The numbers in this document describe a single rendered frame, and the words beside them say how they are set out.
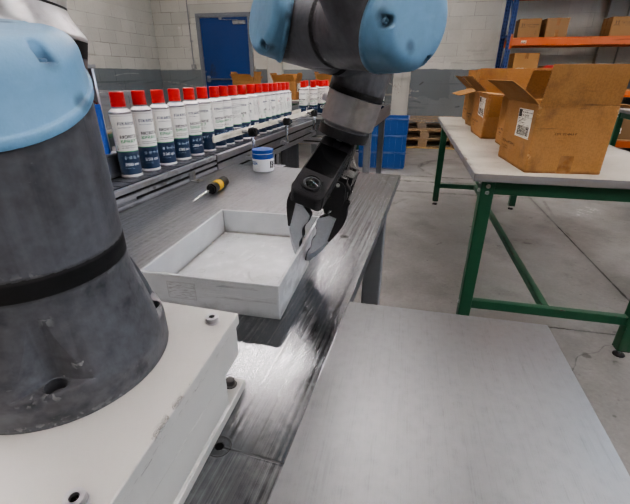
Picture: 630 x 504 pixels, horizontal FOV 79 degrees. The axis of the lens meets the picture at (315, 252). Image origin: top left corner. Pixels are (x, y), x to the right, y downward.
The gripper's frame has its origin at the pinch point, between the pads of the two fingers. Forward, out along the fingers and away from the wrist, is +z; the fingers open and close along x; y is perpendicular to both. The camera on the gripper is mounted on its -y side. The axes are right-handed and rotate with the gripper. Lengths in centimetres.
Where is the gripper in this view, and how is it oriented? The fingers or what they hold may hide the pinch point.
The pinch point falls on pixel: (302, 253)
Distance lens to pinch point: 61.5
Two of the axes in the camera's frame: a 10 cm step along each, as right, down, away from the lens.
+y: 2.7, -4.0, 8.8
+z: -2.8, 8.4, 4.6
